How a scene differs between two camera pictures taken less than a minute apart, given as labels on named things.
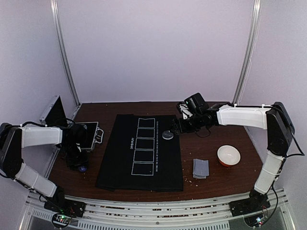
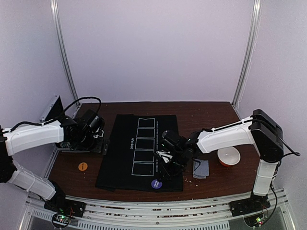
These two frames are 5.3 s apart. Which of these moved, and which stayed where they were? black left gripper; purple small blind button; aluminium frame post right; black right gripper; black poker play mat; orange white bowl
Moved: black left gripper; black right gripper; purple small blind button
Stayed: black poker play mat; aluminium frame post right; orange white bowl
